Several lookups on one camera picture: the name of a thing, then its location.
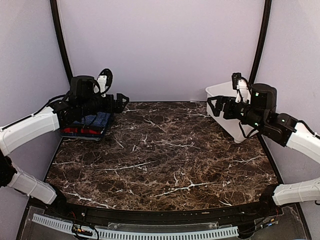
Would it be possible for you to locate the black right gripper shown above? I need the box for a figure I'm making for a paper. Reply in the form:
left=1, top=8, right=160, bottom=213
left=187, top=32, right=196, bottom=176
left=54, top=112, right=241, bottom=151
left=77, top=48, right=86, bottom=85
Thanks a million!
left=208, top=95, right=266, bottom=131

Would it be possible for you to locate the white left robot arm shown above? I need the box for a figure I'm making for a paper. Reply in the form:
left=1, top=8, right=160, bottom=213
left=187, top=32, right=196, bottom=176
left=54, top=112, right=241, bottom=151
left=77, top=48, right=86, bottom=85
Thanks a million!
left=0, top=69, right=130, bottom=218

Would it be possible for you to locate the black right frame post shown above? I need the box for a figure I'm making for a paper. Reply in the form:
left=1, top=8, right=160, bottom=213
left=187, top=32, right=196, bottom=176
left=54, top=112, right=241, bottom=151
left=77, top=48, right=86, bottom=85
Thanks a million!
left=248, top=0, right=272, bottom=84

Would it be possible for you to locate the black left frame post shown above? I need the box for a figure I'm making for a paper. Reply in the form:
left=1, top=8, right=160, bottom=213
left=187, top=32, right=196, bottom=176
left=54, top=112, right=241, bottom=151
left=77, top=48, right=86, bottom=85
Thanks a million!
left=49, top=0, right=73, bottom=82

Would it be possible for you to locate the blue checked long sleeve shirt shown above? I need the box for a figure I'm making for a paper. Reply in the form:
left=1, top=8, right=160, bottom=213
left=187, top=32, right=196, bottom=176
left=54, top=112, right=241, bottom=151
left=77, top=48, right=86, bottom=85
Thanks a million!
left=79, top=112, right=113, bottom=128

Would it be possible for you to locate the white slotted cable duct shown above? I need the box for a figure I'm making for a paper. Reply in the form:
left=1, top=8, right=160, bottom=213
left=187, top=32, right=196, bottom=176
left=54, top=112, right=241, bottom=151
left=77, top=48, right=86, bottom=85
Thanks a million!
left=32, top=214, right=239, bottom=240

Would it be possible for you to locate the black frame post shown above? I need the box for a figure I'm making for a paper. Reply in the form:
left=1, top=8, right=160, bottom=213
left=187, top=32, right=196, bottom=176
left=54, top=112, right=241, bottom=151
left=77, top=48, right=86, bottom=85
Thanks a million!
left=49, top=0, right=73, bottom=82
left=248, top=0, right=272, bottom=84

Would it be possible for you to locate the red plaid folded shirt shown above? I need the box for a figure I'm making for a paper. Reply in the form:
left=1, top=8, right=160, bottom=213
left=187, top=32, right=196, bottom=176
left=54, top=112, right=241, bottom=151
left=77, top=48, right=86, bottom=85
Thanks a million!
left=60, top=127, right=102, bottom=135

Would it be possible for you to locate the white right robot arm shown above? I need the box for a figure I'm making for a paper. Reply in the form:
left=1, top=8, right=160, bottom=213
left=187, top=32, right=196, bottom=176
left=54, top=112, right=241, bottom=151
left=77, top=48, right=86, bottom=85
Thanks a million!
left=205, top=80, right=320, bottom=163

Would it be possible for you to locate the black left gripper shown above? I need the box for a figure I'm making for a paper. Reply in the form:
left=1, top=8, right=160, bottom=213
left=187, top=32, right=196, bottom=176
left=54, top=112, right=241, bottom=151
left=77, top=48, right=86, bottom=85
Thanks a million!
left=78, top=93, right=129, bottom=117

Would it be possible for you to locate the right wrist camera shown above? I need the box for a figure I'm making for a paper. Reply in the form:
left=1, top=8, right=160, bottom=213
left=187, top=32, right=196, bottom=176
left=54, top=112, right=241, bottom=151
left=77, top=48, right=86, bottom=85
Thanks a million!
left=231, top=72, right=251, bottom=103

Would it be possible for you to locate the black front table rail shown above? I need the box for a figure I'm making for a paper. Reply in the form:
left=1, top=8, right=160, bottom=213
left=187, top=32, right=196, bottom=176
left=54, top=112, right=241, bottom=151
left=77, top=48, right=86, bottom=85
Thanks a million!
left=21, top=199, right=305, bottom=229

